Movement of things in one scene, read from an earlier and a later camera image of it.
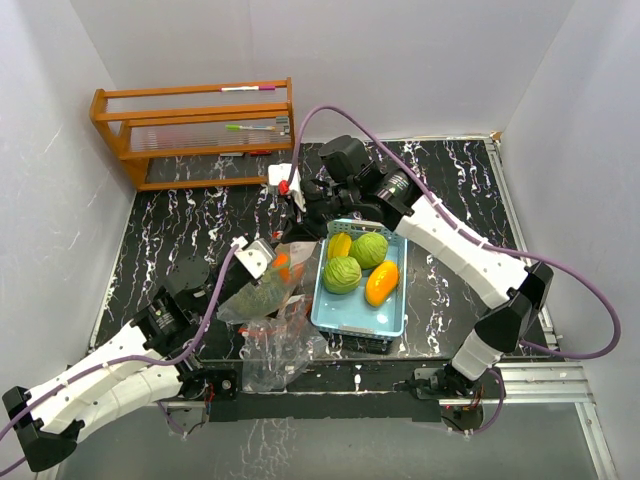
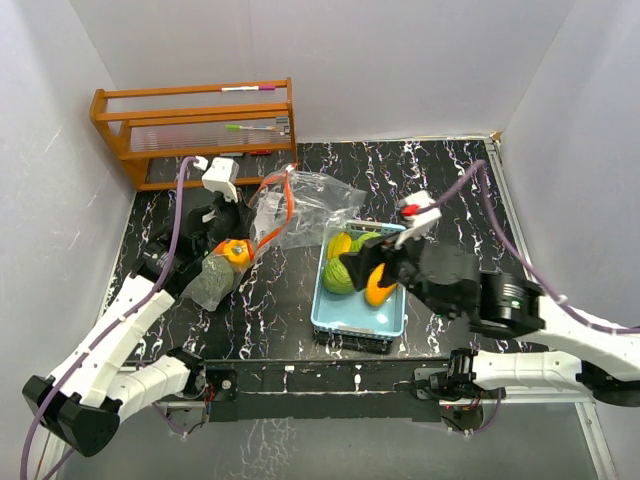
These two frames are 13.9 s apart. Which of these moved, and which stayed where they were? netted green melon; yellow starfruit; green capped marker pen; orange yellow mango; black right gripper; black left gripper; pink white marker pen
Moved: netted green melon; black right gripper; black left gripper
Stayed: yellow starfruit; orange yellow mango; pink white marker pen; green capped marker pen
